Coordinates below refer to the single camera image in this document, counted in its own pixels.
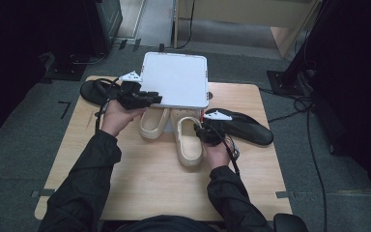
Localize person's right hand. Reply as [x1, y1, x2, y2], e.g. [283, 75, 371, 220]
[206, 138, 235, 170]

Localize black flip-flop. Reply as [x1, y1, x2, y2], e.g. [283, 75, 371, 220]
[204, 107, 274, 147]
[79, 77, 125, 107]

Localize grey tape strip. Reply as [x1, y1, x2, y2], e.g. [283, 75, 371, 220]
[274, 190, 296, 199]
[30, 188, 56, 198]

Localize black metal stand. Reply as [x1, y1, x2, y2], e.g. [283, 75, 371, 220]
[267, 0, 334, 96]

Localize person's torso dark clothing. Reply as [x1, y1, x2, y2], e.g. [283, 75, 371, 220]
[115, 216, 220, 232]

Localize hand-held gripper cable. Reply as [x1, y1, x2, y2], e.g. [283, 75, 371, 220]
[94, 76, 124, 133]
[206, 124, 242, 177]

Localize light wooden cabinet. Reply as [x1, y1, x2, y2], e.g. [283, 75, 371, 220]
[173, 0, 323, 59]

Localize cream clog shoe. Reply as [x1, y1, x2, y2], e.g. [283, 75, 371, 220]
[139, 107, 171, 140]
[170, 108, 205, 168]

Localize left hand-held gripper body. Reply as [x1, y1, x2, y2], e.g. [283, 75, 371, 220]
[117, 71, 146, 110]

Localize black chair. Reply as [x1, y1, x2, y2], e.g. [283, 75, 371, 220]
[272, 213, 309, 232]

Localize long black floor cable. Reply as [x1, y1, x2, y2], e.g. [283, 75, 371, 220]
[304, 102, 329, 232]

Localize right hand-held gripper cable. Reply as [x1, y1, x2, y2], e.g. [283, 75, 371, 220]
[206, 124, 242, 177]

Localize looped black floor cable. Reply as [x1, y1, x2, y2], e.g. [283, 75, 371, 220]
[259, 86, 315, 124]

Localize dark cabinet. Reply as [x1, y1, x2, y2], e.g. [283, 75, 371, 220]
[83, 0, 124, 57]

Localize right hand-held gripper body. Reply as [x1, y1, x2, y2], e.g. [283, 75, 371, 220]
[201, 110, 233, 147]

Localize left hand-held gripper cable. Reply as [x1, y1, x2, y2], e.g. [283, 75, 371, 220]
[94, 76, 124, 133]

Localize black floor tape mark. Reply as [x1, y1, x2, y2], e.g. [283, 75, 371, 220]
[57, 101, 72, 120]

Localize person's left hand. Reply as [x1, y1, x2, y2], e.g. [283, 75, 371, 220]
[100, 100, 147, 138]

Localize black hanging cable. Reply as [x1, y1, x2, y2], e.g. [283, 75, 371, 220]
[175, 0, 196, 50]

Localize black stand base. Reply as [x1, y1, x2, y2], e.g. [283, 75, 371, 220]
[44, 52, 90, 81]

